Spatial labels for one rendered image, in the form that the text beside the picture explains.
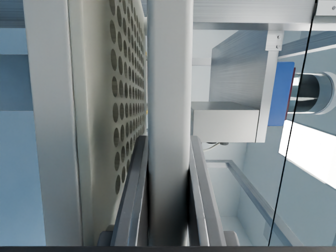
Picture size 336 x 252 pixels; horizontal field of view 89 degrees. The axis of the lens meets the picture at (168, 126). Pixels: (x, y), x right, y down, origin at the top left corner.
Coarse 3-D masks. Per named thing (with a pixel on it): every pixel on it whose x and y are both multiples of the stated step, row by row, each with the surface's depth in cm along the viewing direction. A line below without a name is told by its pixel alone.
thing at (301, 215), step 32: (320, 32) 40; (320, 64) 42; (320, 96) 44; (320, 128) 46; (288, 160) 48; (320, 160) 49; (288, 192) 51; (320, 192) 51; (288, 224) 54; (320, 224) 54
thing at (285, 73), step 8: (280, 64) 51; (288, 64) 51; (280, 72) 52; (288, 72) 52; (280, 80) 52; (288, 80) 52; (280, 88) 53; (288, 88) 53; (272, 96) 53; (280, 96) 53; (288, 96) 55; (272, 104) 54; (280, 104) 54; (288, 104) 56; (272, 112) 55; (280, 112) 55; (272, 120) 55; (280, 120) 55
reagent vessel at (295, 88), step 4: (296, 76) 57; (296, 80) 56; (296, 84) 56; (292, 88) 56; (296, 88) 56; (292, 92) 56; (296, 92) 56; (292, 96) 56; (292, 100) 57; (292, 104) 58; (288, 108) 59; (292, 108) 59; (288, 112) 62; (292, 112) 62
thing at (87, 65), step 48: (48, 0) 7; (96, 0) 8; (48, 48) 7; (96, 48) 8; (144, 48) 29; (48, 96) 7; (96, 96) 9; (144, 96) 29; (48, 144) 8; (96, 144) 9; (48, 192) 8; (96, 192) 9; (48, 240) 8; (96, 240) 9
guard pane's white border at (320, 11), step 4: (320, 0) 38; (324, 0) 38; (328, 0) 38; (332, 0) 38; (320, 4) 39; (324, 4) 39; (328, 4) 39; (332, 4) 39; (316, 8) 39; (320, 8) 39; (324, 8) 39; (328, 8) 39; (332, 8) 39; (316, 12) 39; (320, 12) 39; (324, 12) 39; (328, 12) 39; (332, 12) 39
